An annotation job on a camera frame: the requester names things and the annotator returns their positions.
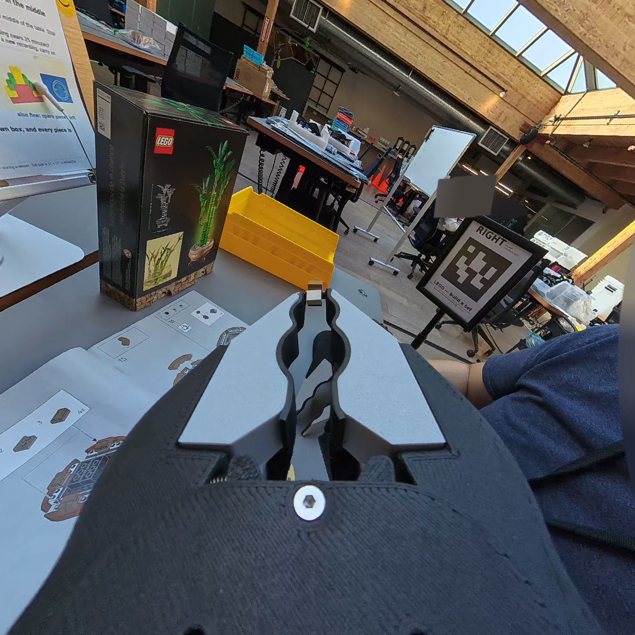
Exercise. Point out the black textured pad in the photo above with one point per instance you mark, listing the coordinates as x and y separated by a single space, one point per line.
321 347

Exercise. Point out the lego instruction booklet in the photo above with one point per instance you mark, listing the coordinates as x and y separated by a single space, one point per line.
74 372

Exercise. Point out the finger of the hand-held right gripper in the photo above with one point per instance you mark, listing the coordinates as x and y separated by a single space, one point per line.
312 384
315 427

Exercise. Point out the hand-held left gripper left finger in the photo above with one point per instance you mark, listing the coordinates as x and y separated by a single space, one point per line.
233 392

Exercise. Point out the tan lego piece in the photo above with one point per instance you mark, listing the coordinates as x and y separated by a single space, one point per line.
314 296

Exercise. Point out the person's right forearm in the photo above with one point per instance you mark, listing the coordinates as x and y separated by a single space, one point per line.
451 382

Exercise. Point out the white storage bin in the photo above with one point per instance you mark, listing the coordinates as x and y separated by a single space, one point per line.
607 295

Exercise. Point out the black bamboo lego set box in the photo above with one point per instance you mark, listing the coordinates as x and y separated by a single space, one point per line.
163 198

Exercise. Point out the printed instruction sheet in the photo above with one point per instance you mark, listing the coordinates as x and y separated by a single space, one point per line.
34 74

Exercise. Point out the stack of colourful folded cloths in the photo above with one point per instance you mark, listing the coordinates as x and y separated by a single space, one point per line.
342 119

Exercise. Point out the orange traffic cone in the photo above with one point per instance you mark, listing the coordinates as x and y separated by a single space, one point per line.
379 176

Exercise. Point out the framed marker sign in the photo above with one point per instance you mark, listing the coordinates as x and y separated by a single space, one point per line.
483 270

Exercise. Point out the cardboard box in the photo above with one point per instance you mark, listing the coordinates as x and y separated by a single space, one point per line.
253 77

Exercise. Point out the yellow plastic bin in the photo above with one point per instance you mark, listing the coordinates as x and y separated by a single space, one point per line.
278 238

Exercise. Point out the white sheet stand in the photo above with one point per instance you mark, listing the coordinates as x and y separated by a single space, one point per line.
29 258

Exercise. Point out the stack of grey boxes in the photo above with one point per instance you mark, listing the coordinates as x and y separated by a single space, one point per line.
149 22

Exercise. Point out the wooden top desk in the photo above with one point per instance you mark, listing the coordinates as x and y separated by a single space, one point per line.
124 47

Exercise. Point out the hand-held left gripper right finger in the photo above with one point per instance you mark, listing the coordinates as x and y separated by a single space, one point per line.
392 392

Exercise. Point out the person in blue shirt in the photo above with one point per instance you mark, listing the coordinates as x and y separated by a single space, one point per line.
545 397

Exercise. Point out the white foam tray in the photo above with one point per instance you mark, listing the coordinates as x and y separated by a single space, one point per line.
310 129

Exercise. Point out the cluttered background desk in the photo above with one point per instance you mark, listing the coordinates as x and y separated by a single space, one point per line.
307 149

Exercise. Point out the black office chair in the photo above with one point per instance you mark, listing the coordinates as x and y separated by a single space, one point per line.
198 69
416 243

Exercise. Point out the rolling whiteboard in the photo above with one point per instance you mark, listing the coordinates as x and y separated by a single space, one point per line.
439 158

